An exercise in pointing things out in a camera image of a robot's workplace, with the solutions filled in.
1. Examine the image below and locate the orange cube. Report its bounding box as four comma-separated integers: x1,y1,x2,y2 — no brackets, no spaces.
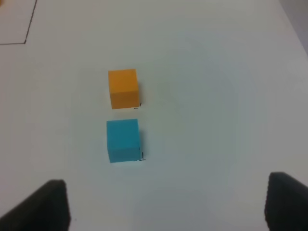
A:
108,69,140,109

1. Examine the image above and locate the blue cube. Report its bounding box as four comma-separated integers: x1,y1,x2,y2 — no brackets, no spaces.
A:
106,119,142,163

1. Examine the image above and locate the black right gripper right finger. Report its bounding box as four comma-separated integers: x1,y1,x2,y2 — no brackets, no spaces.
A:
264,172,308,231

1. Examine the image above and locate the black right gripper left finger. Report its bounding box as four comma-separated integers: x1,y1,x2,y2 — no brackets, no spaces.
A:
0,180,71,231

